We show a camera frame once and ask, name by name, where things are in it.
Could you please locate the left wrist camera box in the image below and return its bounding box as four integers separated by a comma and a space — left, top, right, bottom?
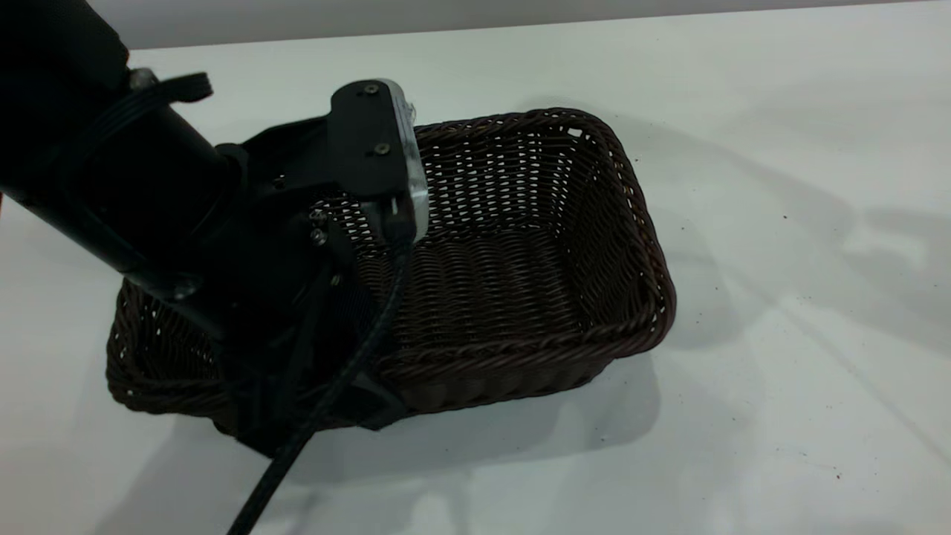
329, 78, 430, 246

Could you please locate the dark brown wicker basket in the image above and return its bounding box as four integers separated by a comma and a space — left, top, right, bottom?
106, 108, 677, 439

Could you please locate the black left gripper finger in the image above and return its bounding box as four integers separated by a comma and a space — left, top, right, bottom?
215, 372, 406, 458

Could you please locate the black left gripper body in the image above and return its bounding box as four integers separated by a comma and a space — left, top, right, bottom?
178, 115, 372, 417

